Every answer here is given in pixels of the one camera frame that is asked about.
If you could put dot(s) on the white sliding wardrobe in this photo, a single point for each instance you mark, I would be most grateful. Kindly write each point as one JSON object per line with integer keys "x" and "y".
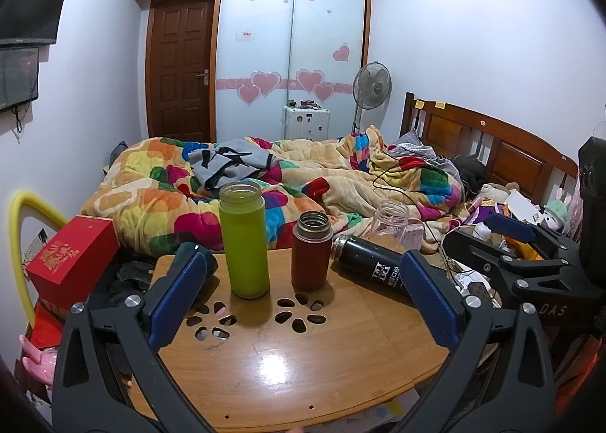
{"x": 276, "y": 53}

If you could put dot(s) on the red gift box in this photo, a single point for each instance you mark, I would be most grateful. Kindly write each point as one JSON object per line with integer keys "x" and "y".
{"x": 68, "y": 267}

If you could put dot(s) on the dark teal ceramic cup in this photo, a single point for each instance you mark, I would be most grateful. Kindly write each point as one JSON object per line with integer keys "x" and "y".
{"x": 193, "y": 265}

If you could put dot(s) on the colourful heart blanket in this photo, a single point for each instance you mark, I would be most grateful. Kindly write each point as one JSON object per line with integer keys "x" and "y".
{"x": 156, "y": 202}

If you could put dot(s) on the black thermos lying down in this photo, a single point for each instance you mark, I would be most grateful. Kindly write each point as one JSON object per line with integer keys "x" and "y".
{"x": 368, "y": 261}

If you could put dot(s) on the clear glass jar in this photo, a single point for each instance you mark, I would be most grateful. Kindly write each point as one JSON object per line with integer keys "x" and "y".
{"x": 388, "y": 225}

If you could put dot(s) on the pink plastic toy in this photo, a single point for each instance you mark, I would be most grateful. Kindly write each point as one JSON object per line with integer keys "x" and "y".
{"x": 39, "y": 364}

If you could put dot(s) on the green hat plush doll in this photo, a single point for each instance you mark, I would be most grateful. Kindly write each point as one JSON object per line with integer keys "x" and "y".
{"x": 556, "y": 211}

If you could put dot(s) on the wooden bed headboard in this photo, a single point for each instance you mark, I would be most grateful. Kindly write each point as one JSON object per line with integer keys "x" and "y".
{"x": 510, "y": 152}

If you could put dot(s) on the green tall bottle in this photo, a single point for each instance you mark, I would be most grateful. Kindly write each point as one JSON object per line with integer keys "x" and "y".
{"x": 242, "y": 218}

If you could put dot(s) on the grey black garment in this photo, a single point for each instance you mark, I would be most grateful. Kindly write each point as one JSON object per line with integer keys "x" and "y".
{"x": 234, "y": 160}

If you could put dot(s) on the brown wooden door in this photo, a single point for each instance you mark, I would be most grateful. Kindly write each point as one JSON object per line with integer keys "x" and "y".
{"x": 177, "y": 69}

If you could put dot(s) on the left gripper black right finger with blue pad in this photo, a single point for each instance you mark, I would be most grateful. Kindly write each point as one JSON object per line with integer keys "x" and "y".
{"x": 497, "y": 376}

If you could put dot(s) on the standing electric fan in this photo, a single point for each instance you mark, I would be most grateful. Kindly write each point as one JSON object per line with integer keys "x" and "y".
{"x": 370, "y": 90}

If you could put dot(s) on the black wall television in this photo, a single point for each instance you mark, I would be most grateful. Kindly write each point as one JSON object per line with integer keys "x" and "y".
{"x": 30, "y": 22}

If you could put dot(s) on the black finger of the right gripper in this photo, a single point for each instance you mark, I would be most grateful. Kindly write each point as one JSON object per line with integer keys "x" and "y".
{"x": 553, "y": 282}

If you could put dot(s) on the red thermos cup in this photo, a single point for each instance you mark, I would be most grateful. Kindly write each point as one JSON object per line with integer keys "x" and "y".
{"x": 311, "y": 250}

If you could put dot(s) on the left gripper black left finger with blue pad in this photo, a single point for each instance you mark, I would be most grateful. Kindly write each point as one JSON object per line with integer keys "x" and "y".
{"x": 109, "y": 376}

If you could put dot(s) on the wall mounted black box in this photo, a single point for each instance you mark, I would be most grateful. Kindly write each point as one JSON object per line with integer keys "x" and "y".
{"x": 19, "y": 72}

